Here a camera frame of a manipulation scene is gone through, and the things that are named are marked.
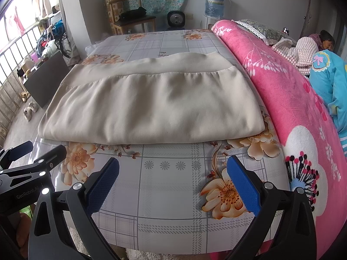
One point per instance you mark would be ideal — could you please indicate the wooden chair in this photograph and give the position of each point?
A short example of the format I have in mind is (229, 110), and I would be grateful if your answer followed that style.
(132, 23)

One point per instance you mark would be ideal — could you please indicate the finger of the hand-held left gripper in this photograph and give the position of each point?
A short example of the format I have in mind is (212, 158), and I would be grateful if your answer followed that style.
(19, 148)
(54, 153)

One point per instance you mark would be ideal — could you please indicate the pink white checkered cloth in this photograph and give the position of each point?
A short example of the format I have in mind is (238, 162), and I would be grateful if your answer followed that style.
(298, 52)

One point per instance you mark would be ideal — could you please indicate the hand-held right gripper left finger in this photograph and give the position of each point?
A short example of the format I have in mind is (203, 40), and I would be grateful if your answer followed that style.
(104, 187)

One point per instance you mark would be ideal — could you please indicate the grey lace-trimmed pillow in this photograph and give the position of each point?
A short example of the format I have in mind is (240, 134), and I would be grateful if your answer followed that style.
(263, 31)

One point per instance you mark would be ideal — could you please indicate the black round fan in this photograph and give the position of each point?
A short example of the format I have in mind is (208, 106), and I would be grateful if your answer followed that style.
(176, 19)

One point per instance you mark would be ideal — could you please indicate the white plastic bag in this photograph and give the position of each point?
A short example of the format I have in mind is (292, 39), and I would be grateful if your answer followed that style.
(93, 47)

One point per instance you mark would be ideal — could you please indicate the bed with floral plaid sheet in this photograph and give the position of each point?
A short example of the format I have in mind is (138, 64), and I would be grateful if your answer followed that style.
(168, 189)

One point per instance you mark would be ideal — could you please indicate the white water dispenser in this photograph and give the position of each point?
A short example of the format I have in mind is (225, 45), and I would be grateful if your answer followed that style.
(209, 22)

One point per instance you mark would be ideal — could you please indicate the small dark metallic object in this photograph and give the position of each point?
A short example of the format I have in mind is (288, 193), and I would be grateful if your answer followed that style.
(285, 29)

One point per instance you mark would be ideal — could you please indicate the blue cartoon quilt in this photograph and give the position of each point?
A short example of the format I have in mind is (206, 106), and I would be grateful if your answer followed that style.
(333, 86)

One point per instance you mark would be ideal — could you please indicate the wheelchair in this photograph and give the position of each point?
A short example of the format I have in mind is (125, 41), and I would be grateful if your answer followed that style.
(65, 43)

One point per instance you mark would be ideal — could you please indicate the pink floral blanket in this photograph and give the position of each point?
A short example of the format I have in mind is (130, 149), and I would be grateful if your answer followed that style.
(292, 108)

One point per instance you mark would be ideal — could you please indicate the blue water bottle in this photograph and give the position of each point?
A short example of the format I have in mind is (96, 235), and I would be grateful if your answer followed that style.
(215, 4)

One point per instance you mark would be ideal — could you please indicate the black bag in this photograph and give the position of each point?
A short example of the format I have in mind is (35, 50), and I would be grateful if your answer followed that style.
(133, 14)

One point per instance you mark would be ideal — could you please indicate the cream jacket with black trim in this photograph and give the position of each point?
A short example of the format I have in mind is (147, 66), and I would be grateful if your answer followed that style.
(151, 108)

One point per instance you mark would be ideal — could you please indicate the green shopping bag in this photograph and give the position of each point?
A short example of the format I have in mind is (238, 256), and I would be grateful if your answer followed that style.
(26, 210)

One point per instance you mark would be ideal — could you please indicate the white and green fleece garment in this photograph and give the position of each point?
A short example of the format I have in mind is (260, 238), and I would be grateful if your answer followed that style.
(137, 254)

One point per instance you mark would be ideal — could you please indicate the metal window railing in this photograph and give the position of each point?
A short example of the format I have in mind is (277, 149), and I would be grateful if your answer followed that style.
(10, 67)

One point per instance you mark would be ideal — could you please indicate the pile of clothes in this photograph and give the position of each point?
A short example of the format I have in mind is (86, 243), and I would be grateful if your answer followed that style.
(47, 39)

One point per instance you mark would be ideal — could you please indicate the white wall socket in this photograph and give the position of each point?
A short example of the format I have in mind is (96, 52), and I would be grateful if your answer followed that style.
(190, 16)

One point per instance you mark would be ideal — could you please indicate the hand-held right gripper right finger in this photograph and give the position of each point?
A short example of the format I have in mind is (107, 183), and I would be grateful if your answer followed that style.
(244, 187)

